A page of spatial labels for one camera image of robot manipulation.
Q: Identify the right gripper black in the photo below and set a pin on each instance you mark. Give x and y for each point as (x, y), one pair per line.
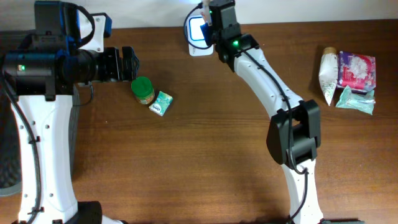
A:
(207, 36)

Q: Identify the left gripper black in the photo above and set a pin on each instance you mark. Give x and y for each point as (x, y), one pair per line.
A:
(114, 64)

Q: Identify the small teal tissue pack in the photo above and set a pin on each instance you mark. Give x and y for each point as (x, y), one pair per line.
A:
(161, 104)

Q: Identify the white green tube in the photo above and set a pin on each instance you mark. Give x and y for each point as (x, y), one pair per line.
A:
(328, 73)

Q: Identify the red purple tissue pack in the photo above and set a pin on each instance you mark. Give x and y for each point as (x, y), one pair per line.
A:
(356, 71)

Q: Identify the teal wipes packet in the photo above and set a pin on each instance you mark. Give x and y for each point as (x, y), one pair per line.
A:
(350, 100)

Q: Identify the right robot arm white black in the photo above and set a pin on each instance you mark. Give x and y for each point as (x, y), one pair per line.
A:
(294, 131)

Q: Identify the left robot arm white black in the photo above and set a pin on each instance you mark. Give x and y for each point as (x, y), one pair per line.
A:
(39, 78)

